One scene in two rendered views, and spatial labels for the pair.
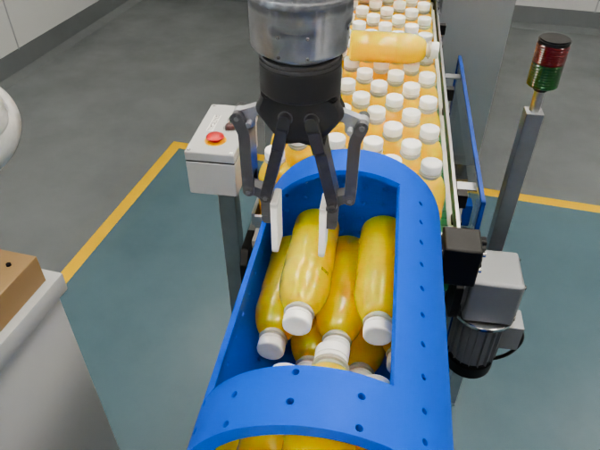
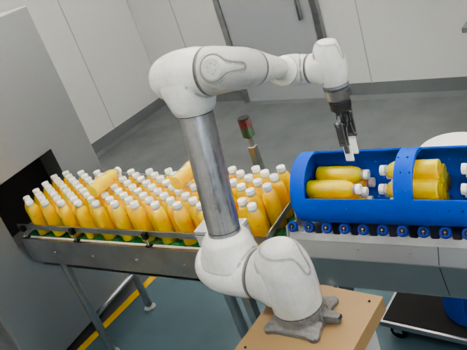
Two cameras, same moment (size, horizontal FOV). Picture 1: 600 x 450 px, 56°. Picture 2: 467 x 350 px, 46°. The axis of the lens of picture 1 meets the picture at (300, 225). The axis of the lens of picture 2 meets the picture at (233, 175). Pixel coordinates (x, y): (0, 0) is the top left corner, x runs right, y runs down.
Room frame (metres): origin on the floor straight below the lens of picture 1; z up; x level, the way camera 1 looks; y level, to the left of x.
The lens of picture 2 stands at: (0.01, 1.77, 2.21)
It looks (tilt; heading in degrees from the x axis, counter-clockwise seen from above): 26 degrees down; 298
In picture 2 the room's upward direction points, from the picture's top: 19 degrees counter-clockwise
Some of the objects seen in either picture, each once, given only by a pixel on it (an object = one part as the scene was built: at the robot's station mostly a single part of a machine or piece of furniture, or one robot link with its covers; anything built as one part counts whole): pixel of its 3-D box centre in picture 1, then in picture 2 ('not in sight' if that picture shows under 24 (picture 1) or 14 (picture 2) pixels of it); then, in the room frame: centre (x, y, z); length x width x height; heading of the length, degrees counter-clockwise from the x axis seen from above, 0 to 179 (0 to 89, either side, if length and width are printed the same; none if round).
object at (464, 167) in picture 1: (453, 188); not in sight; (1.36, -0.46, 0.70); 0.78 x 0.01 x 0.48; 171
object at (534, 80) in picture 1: (545, 73); (247, 130); (1.10, -0.51, 1.18); 0.06 x 0.06 x 0.05
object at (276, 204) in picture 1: (276, 220); (348, 152); (0.49, 0.03, 1.29); 0.03 x 0.01 x 0.07; 171
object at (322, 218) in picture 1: (323, 225); (353, 145); (0.48, -0.03, 1.29); 0.03 x 0.01 x 0.07; 171
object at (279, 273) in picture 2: not in sight; (284, 273); (0.60, 0.61, 1.22); 0.18 x 0.16 x 0.22; 167
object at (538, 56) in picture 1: (551, 52); (244, 122); (1.10, -0.51, 1.23); 0.06 x 0.06 x 0.04
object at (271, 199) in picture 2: not in sight; (273, 206); (0.90, -0.10, 1.00); 0.07 x 0.07 x 0.19
